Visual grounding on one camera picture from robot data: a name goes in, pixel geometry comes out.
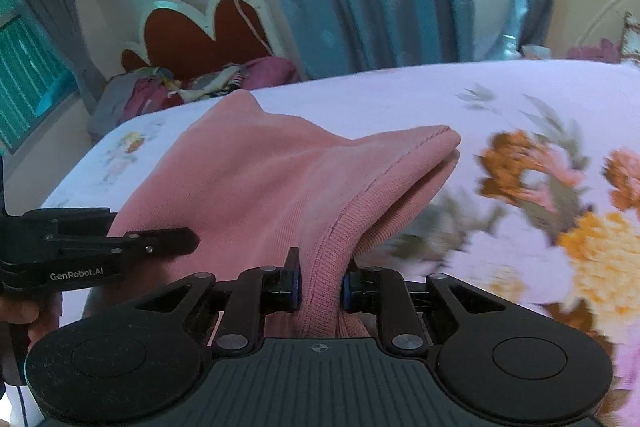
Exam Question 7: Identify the person's left hand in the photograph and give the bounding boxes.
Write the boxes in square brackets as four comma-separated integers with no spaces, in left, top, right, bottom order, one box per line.
[1,293,63,349]

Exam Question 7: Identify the pile of clothes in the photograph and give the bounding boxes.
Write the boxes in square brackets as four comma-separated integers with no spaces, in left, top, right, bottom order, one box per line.
[88,56,300,142]

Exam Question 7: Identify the pink long-sleeve sweater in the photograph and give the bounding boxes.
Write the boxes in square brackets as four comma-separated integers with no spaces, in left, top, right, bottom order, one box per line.
[86,91,460,338]

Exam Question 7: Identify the white floral bed sheet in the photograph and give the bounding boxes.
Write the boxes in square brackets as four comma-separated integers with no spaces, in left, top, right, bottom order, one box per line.
[47,61,639,426]

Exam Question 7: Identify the green left window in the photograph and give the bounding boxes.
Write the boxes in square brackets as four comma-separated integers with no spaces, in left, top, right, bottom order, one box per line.
[0,0,77,156]

